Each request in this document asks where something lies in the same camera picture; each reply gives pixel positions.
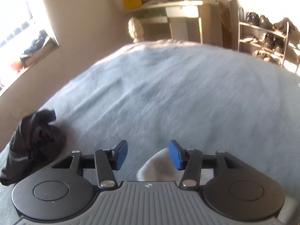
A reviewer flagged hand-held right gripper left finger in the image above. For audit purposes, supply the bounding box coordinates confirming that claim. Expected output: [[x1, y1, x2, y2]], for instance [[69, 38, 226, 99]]
[[51, 140, 128, 189]]

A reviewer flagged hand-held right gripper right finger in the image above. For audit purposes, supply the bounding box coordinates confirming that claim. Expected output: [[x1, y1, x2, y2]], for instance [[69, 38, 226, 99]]
[[169, 139, 246, 189]]

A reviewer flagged grey bed blanket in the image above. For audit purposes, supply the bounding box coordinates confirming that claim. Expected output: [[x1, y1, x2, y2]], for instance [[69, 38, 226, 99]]
[[0, 40, 300, 216]]

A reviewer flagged dark navy garment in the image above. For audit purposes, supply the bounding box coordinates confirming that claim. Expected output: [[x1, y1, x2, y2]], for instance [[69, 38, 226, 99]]
[[0, 109, 67, 186]]

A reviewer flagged cardboard box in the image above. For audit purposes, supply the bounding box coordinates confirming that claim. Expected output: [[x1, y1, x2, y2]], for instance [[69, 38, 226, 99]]
[[20, 36, 59, 67]]

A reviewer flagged cream carved bedpost finial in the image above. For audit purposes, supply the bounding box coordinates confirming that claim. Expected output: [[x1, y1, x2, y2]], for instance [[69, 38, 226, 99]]
[[128, 17, 144, 43]]

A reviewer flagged terracotta pot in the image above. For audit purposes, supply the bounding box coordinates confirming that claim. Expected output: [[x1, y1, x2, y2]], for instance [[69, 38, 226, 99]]
[[10, 61, 24, 72]]

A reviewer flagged cream desk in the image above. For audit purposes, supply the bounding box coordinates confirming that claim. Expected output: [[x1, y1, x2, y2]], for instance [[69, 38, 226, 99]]
[[124, 0, 219, 45]]

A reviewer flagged metal shoe rack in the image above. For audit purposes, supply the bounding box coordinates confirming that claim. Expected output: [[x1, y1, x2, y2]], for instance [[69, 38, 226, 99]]
[[238, 7, 300, 75]]

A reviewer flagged row of shoes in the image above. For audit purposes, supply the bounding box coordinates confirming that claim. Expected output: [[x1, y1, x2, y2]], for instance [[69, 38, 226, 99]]
[[241, 12, 300, 62]]

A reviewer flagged window with metal grille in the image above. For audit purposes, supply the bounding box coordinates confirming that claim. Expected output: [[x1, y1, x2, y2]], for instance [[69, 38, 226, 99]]
[[0, 0, 55, 92]]

